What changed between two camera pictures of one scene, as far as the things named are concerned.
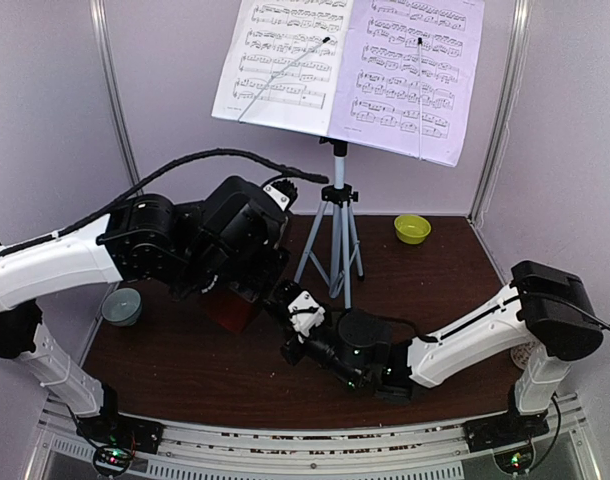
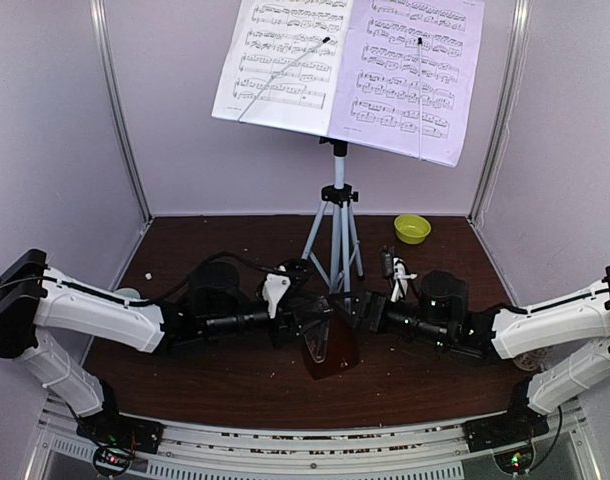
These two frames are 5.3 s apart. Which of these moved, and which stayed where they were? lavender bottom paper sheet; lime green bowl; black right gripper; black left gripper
Moved: black left gripper; black right gripper
Stayed: lime green bowl; lavender bottom paper sheet
